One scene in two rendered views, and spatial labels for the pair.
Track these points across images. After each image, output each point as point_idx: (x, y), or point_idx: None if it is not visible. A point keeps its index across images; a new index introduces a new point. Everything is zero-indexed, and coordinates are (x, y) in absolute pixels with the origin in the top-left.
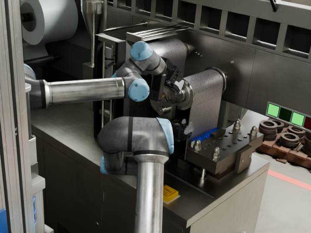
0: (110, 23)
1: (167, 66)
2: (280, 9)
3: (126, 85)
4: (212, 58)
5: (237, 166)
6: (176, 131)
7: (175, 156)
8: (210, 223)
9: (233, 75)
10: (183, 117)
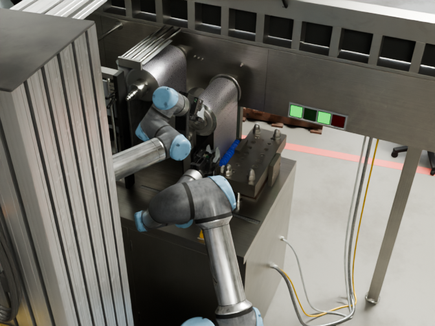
0: None
1: (189, 100)
2: (292, 5)
3: (166, 147)
4: (217, 61)
5: (270, 179)
6: (206, 164)
7: None
8: (259, 247)
9: (245, 78)
10: (200, 138)
